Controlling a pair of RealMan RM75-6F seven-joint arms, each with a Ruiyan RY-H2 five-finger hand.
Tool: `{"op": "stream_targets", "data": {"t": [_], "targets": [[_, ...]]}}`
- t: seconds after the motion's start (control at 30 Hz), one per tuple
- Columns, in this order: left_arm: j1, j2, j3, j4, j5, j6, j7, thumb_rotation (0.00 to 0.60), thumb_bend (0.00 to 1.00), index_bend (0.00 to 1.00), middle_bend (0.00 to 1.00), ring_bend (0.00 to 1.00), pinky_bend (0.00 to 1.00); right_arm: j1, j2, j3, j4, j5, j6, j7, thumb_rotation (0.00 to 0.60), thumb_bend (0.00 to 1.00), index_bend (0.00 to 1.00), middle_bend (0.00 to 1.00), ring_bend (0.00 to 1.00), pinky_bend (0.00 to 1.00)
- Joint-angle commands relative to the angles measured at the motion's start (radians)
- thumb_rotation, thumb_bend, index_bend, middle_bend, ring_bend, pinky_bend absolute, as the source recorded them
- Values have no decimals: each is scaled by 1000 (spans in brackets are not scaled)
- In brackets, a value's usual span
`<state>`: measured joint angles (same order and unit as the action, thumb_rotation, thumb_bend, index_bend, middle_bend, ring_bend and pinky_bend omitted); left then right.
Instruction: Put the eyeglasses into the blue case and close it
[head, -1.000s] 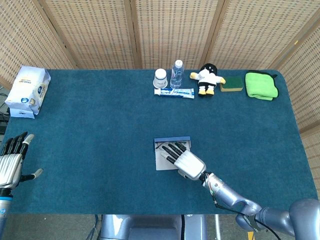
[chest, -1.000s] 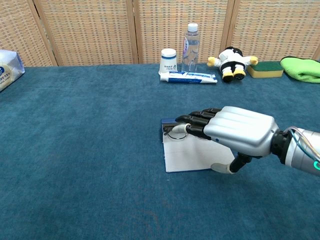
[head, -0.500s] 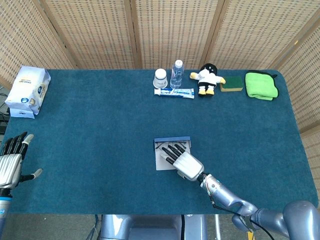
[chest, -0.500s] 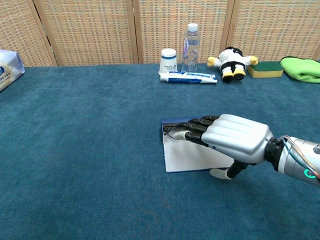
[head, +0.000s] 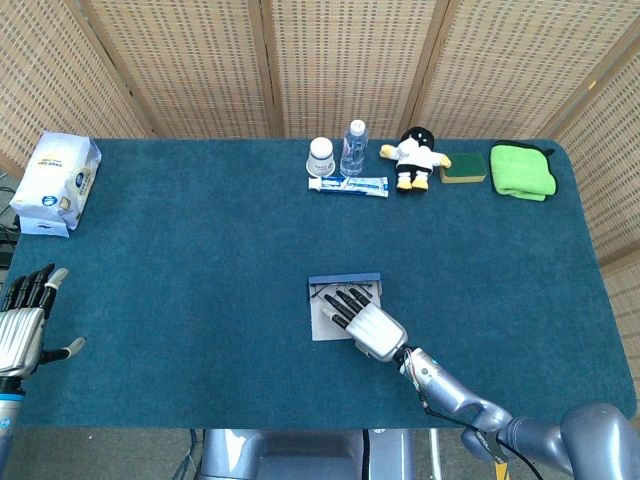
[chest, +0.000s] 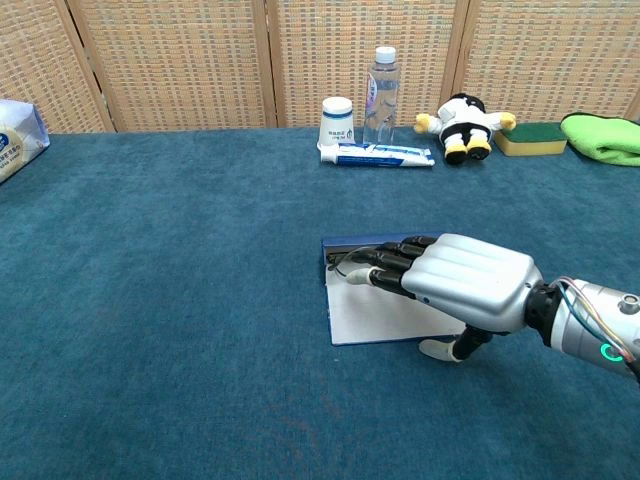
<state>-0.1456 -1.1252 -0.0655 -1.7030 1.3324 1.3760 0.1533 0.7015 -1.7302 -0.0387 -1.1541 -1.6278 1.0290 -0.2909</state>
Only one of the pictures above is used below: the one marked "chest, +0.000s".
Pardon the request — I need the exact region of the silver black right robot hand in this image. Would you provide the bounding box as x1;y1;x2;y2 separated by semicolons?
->
344;232;551;364

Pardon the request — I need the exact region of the blue folding glasses case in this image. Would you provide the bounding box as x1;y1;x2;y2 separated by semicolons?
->
320;231;469;346

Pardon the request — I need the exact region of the white blue toothpaste tube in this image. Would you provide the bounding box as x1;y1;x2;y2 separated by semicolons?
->
319;141;436;169

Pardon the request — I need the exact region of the black white plush toy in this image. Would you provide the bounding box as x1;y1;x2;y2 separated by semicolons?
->
413;92;518;167

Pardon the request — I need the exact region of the yellow green scrub sponge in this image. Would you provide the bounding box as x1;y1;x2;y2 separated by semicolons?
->
493;122;569;157

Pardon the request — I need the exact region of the folded lime green cloth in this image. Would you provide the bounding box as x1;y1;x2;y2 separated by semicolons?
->
559;112;640;168

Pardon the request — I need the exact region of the clear plastic water bottle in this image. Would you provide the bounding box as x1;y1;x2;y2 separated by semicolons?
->
362;46;402;146

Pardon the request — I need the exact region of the white upturned paper cup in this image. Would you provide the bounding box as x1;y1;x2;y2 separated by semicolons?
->
316;96;355;151

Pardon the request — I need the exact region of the teal table carpet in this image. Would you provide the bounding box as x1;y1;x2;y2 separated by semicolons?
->
0;119;640;480

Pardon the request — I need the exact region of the woven bamboo folding screen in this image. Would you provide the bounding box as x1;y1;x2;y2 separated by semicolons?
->
0;0;640;135

